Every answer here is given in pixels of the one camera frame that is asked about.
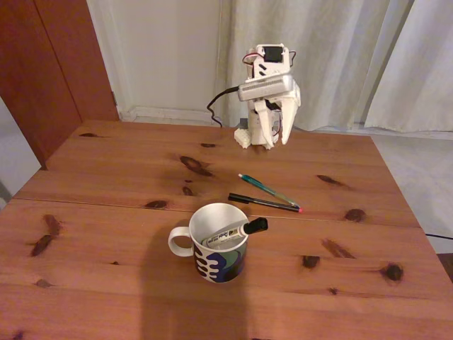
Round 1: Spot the teal ballpoint pen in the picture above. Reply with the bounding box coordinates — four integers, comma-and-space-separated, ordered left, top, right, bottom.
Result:
237, 173, 300, 207

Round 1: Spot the brown wooden door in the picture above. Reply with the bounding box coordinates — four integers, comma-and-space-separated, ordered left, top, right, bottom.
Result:
0, 0, 120, 171

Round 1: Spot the white patterned mug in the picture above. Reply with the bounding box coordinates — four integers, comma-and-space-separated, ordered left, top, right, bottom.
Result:
167, 202, 251, 284

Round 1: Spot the white curtain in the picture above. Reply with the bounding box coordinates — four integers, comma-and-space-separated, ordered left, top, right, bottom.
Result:
215, 0, 415, 132
364, 0, 453, 135

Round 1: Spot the black fineliner pen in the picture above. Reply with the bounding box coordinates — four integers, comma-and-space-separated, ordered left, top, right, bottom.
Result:
228, 192, 304, 214

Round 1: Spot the white marker with black cap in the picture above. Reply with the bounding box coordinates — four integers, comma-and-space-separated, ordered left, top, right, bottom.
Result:
201, 217, 269, 249

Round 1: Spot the black camera cable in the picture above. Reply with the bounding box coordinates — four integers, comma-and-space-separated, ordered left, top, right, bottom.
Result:
207, 86, 241, 127

